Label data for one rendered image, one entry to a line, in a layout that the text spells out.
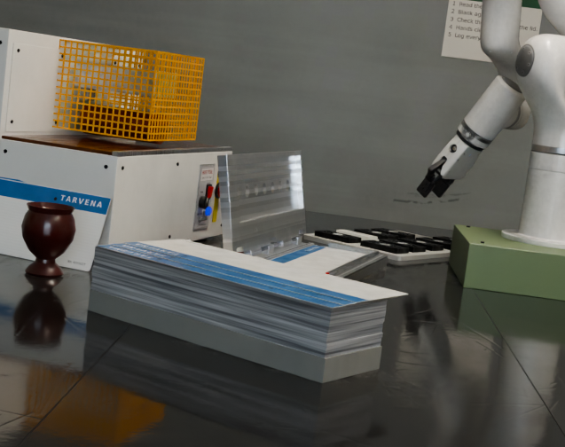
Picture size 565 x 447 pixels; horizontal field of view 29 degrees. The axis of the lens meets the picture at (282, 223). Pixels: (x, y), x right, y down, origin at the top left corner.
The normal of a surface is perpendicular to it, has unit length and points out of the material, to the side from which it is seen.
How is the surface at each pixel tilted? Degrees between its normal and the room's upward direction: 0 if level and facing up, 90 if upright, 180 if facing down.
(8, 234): 69
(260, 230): 79
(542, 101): 125
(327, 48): 90
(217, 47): 90
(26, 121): 90
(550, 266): 90
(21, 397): 0
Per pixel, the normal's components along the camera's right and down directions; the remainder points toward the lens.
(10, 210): -0.30, -0.29
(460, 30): -0.06, 0.11
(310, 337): -0.59, 0.03
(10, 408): 0.12, -0.99
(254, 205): 0.95, -0.04
